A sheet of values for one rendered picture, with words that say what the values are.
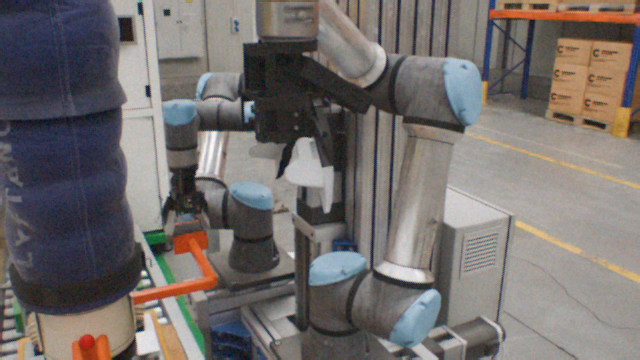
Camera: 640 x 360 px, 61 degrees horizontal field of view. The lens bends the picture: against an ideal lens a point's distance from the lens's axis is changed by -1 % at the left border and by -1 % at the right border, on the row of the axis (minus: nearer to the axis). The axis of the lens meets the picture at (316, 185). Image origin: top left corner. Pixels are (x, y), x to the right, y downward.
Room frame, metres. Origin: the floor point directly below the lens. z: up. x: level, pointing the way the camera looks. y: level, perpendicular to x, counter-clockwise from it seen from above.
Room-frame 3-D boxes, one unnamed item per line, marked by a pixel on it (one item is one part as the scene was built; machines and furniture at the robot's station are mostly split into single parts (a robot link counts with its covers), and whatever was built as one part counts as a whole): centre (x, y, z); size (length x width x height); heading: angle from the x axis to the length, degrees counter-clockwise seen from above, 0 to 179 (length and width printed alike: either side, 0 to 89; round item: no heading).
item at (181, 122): (1.26, 0.32, 1.48); 0.09 x 0.08 x 0.11; 178
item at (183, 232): (1.28, 0.33, 1.18); 0.09 x 0.08 x 0.05; 115
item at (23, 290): (0.90, 0.44, 1.30); 0.23 x 0.23 x 0.04
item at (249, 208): (1.43, 0.19, 1.20); 0.13 x 0.12 x 0.14; 88
